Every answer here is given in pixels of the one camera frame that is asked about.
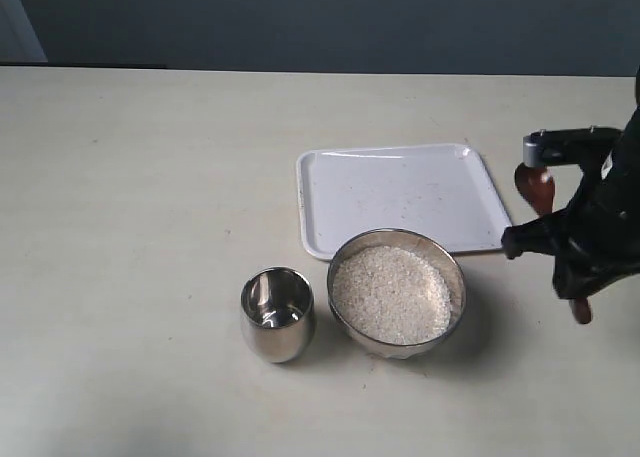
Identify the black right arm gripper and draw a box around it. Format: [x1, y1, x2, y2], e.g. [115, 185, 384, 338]
[501, 66, 640, 298]

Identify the brown wooden spoon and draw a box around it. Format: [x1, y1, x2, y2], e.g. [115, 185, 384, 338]
[514, 163, 593, 325]

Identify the steel bowl of rice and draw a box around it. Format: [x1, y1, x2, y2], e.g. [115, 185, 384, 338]
[327, 229, 467, 360]

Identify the stainless steel cup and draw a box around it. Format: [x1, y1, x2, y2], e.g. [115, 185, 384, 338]
[240, 267, 316, 364]

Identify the white plastic tray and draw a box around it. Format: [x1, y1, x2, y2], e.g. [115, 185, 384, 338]
[296, 143, 511, 261]

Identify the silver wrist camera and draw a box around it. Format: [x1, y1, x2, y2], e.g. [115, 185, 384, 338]
[522, 130, 544, 168]

